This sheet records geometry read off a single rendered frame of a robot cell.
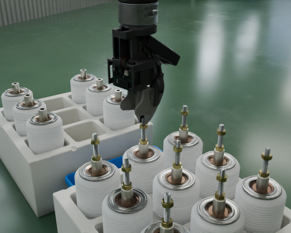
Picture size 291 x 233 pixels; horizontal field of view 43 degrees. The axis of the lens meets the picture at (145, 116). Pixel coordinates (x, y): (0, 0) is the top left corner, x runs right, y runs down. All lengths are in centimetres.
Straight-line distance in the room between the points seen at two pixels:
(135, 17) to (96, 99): 55
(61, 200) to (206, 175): 32
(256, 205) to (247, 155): 64
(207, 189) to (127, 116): 39
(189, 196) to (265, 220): 15
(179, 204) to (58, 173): 41
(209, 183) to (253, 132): 74
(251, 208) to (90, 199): 31
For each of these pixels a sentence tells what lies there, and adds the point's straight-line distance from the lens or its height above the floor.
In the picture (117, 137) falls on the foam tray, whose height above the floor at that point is 17.
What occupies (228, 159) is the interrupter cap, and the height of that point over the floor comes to 25.
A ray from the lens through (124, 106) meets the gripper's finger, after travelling 77.
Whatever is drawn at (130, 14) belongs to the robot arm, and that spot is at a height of 57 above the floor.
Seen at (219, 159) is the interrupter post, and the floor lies 26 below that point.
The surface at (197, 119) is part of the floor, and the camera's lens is 158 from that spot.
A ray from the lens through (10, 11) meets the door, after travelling 364.
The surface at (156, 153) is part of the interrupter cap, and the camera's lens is 84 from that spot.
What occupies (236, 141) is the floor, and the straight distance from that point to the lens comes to 144.
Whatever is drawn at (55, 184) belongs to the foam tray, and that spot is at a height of 9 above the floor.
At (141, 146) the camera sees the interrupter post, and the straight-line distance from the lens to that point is 82.
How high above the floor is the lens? 69
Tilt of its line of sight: 26 degrees down
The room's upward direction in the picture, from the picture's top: straight up
